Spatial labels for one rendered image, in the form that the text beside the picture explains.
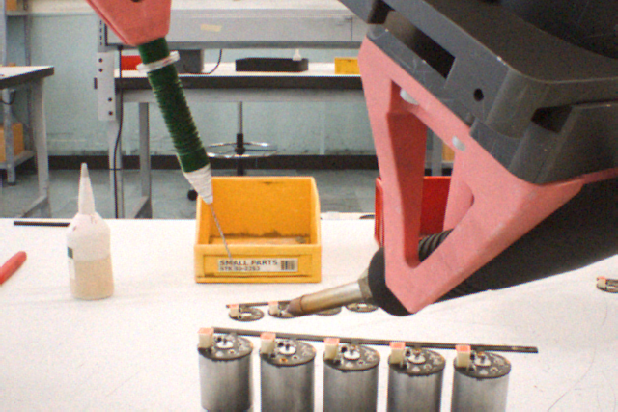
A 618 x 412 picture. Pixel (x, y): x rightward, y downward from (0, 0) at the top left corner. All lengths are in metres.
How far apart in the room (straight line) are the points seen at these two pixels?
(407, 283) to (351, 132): 4.54
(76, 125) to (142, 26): 4.64
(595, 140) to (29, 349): 0.40
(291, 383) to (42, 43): 4.64
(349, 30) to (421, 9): 2.42
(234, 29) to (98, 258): 2.05
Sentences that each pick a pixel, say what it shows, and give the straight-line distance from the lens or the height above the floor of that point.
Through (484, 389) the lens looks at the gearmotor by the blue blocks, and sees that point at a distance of 0.32.
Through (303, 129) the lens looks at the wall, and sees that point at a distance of 4.74.
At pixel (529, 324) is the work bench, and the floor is 0.75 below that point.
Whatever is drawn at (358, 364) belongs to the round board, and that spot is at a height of 0.81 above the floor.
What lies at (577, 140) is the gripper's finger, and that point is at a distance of 0.16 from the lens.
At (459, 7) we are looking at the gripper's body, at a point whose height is 0.96.
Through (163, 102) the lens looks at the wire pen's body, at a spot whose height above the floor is 0.92.
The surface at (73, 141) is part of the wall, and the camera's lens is 4.92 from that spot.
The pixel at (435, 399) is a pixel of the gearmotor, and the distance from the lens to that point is 0.33.
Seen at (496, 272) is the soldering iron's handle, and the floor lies 0.89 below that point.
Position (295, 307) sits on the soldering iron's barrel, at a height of 0.84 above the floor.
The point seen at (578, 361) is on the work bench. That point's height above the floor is 0.75.
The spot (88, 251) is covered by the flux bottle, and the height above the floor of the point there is 0.79.
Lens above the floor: 0.95
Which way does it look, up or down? 12 degrees down
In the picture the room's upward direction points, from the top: straight up
